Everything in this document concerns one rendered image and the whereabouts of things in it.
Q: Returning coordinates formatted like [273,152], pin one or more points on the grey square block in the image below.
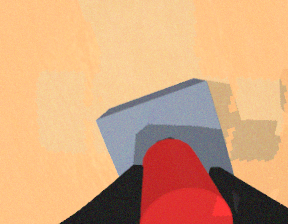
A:
[184,112]

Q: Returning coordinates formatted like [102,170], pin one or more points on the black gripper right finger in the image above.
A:
[247,204]

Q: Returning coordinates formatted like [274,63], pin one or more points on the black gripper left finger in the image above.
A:
[119,203]

